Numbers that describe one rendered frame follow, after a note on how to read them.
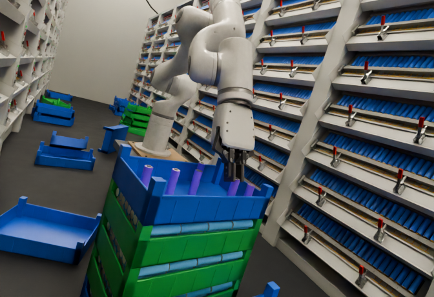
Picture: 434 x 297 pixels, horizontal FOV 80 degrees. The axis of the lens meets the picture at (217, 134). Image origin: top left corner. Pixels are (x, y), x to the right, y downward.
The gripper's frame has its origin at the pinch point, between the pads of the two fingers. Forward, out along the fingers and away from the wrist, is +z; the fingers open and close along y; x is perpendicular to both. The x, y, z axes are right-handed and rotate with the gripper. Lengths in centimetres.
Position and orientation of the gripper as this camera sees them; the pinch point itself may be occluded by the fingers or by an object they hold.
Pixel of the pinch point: (234, 172)
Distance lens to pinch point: 58.2
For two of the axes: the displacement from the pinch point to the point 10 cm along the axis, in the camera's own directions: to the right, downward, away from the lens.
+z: -0.3, 9.7, -2.2
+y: -7.7, -1.6, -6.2
